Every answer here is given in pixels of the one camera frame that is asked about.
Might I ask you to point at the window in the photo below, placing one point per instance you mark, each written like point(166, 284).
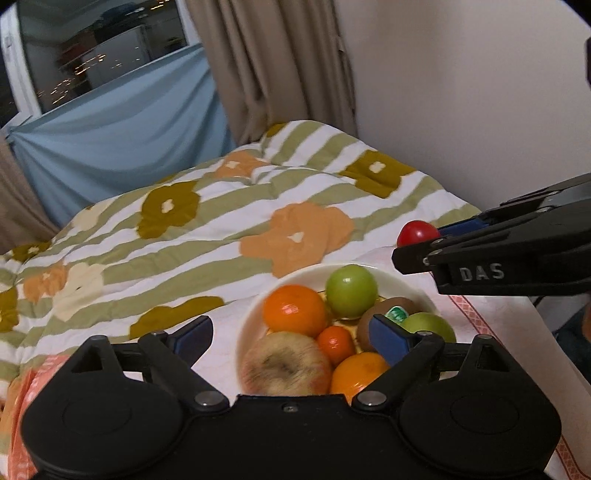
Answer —
point(53, 52)

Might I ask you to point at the brown kiwi with sticker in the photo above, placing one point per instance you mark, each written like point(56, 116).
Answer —
point(374, 322)

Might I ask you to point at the left beige curtain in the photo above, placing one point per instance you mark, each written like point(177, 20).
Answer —
point(23, 219)

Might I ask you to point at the large red yellow apple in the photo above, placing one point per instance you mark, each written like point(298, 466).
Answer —
point(285, 364)

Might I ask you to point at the person right hand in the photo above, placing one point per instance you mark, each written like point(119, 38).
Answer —
point(586, 323)

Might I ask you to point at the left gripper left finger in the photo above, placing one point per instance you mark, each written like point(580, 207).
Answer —
point(170, 358)

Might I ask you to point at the green striped floral quilt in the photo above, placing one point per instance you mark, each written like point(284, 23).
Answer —
point(146, 260)

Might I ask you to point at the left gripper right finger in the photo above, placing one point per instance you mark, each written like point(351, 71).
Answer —
point(410, 356)

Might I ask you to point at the beige curtain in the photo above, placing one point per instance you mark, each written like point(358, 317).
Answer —
point(23, 219)
point(276, 61)

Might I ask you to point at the green apple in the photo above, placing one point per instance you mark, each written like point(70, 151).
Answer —
point(350, 291)
point(426, 321)

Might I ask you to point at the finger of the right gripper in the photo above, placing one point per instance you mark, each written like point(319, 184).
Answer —
point(463, 227)
point(521, 247)

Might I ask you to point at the large orange front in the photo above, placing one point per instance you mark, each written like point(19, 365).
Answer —
point(296, 309)

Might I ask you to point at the small mandarin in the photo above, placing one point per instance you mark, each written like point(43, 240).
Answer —
point(337, 344)

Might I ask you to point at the cream cartoon bear plate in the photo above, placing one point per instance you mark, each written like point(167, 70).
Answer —
point(314, 277)

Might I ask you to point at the right beige curtain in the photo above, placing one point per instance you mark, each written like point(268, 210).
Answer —
point(276, 61)

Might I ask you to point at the blue hanging sheet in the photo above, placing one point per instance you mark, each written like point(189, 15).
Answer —
point(156, 121)

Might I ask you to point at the red cherry tomato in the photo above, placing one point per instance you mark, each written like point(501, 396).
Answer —
point(417, 231)

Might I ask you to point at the large orange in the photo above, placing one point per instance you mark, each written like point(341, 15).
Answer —
point(356, 373)
point(296, 309)

